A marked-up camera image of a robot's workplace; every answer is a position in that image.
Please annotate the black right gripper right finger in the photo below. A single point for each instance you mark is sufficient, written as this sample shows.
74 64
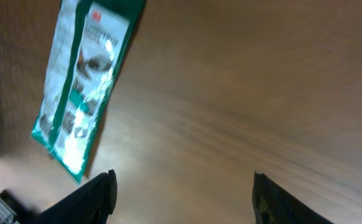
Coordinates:
274 205

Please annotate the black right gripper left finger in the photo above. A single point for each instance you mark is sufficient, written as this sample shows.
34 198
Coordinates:
91 203

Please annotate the green glove package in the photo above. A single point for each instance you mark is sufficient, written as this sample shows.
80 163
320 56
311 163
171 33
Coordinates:
88 48

